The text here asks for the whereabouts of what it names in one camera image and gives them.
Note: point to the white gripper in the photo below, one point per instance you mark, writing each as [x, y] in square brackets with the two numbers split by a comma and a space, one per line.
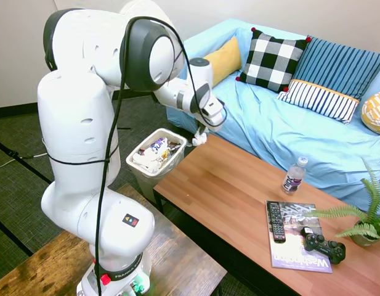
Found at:
[213, 115]

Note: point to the white tissue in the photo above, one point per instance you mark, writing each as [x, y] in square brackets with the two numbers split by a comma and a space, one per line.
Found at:
[199, 140]

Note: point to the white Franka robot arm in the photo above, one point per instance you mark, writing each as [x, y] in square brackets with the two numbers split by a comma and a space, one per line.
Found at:
[79, 108]

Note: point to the white plastic trash bin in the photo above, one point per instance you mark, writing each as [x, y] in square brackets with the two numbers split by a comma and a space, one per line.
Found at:
[145, 185]

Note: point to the purple white snack wrapper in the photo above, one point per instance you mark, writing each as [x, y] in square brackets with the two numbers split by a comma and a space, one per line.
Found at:
[159, 146]

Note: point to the light blue sofa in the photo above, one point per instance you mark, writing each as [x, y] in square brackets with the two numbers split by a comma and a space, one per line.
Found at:
[269, 129]

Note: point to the wooden coffee table black legs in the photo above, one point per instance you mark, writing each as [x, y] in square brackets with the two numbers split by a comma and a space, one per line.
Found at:
[232, 191]

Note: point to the mustard yellow pillow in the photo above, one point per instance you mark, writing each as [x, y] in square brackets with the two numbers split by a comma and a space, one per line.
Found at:
[225, 61]

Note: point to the black white checkered pillow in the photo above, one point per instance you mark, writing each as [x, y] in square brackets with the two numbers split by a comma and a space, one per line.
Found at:
[269, 61]

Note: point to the clear plastic drink bottle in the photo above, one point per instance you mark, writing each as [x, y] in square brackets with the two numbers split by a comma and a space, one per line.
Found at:
[292, 179]

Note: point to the black TV remote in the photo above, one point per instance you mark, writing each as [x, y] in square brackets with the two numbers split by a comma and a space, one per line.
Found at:
[276, 222]

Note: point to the white navy striped pillow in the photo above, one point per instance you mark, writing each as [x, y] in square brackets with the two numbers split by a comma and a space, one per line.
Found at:
[319, 100]

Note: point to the rustic dark wood table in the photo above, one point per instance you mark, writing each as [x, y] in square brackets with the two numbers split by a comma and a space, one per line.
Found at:
[183, 262]

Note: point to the blue striped pillow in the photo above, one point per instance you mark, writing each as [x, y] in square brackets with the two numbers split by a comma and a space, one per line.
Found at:
[337, 71]

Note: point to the Washington magazine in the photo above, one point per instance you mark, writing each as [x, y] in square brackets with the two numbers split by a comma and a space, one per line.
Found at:
[297, 259]

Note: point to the black game controller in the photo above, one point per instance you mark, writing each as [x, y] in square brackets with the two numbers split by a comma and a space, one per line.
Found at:
[325, 246]

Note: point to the yellow white patterned bolster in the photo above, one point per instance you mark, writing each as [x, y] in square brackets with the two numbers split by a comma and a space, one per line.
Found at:
[376, 112]

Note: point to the potted green fern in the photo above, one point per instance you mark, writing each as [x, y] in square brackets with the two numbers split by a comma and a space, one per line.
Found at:
[366, 229]

